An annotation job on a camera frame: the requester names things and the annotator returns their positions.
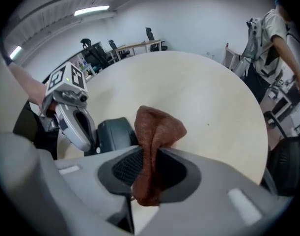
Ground white cabinet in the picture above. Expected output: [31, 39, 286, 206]
[223, 46, 242, 71]

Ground grey mesh bag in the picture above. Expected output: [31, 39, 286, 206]
[242, 18, 263, 61]

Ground person's beige shirt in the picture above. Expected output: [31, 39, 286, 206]
[0, 38, 30, 135]

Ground large black office chair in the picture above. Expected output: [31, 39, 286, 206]
[80, 38, 111, 68]

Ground long ceiling light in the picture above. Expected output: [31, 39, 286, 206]
[74, 5, 110, 17]
[9, 45, 23, 60]

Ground person's left hand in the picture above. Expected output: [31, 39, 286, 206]
[45, 100, 58, 119]

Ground white shelf unit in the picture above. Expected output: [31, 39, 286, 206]
[270, 92, 300, 138]

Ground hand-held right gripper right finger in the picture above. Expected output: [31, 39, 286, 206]
[134, 147, 295, 236]

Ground brown cloth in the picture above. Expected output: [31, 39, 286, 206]
[131, 105, 188, 207]

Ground wooden desk with white legs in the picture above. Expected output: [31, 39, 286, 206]
[114, 39, 163, 59]

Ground person's left forearm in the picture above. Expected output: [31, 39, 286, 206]
[7, 62, 48, 109]

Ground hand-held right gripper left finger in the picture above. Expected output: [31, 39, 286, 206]
[0, 131, 144, 235]

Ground black mesh office chair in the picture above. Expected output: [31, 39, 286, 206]
[261, 135, 300, 198]

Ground small white side table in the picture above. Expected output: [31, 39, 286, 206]
[79, 63, 99, 81]

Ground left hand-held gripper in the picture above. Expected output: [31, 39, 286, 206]
[40, 61, 98, 152]

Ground person's black trousers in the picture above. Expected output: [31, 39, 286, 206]
[13, 100, 59, 161]

